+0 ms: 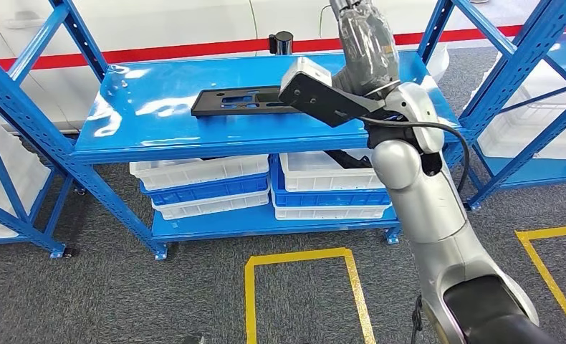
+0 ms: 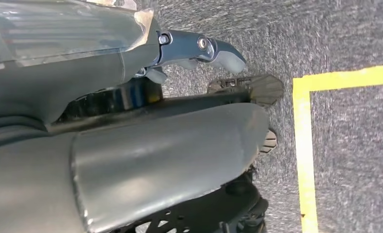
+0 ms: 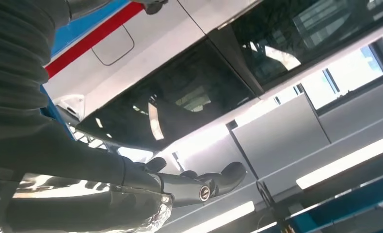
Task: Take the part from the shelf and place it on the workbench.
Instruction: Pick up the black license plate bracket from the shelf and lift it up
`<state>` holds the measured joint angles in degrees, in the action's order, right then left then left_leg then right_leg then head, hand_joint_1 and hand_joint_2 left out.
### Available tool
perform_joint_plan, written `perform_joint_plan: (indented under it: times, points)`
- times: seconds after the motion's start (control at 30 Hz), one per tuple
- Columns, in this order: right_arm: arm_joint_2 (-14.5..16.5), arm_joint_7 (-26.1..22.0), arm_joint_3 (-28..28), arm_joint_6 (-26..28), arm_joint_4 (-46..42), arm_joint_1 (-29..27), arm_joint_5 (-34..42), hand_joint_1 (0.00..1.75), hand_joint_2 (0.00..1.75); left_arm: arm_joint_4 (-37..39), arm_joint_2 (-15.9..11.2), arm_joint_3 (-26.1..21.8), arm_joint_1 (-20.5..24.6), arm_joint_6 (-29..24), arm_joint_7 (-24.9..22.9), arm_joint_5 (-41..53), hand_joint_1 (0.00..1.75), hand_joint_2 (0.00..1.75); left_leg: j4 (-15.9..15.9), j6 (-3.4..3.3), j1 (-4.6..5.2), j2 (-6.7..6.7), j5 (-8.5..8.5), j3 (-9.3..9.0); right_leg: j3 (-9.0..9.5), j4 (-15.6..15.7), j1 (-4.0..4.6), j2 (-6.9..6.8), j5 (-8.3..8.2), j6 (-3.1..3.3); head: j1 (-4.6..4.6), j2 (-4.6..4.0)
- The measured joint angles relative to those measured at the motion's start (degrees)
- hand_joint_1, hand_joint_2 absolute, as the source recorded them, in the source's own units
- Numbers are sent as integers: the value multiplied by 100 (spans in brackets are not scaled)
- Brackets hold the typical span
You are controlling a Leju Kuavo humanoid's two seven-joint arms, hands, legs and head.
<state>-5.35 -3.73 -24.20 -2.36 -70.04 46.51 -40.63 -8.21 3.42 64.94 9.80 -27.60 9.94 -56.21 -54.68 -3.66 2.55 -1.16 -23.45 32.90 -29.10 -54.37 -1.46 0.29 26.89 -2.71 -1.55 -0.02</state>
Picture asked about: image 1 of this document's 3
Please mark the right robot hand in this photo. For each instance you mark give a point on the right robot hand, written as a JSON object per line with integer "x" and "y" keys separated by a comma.
{"x": 366, "y": 47}

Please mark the black plastic panel part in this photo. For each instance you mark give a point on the black plastic panel part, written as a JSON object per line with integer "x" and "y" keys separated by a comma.
{"x": 347, "y": 160}
{"x": 207, "y": 107}

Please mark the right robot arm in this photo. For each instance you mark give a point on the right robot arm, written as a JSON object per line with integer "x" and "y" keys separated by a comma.
{"x": 420, "y": 204}

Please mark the blue steel shelf rack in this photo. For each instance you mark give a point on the blue steel shelf rack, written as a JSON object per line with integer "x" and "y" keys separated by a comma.
{"x": 169, "y": 133}
{"x": 539, "y": 173}
{"x": 57, "y": 248}

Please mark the blue plastic crate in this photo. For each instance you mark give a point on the blue plastic crate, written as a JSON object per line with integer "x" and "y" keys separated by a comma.
{"x": 207, "y": 190}
{"x": 330, "y": 197}

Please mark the stacked white plastic crates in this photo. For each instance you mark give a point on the stacked white plastic crates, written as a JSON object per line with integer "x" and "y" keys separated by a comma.
{"x": 525, "y": 133}
{"x": 26, "y": 175}

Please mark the white car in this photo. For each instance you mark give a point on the white car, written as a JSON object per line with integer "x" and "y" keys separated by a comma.
{"x": 169, "y": 24}

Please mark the black stanchion post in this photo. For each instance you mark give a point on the black stanchion post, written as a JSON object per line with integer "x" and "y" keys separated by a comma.
{"x": 283, "y": 42}

